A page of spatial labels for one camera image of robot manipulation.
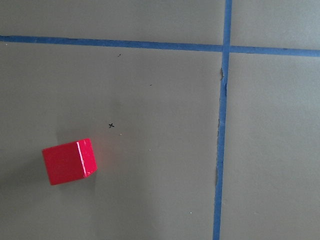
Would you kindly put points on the red block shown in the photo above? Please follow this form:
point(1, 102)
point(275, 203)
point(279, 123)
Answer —
point(70, 161)

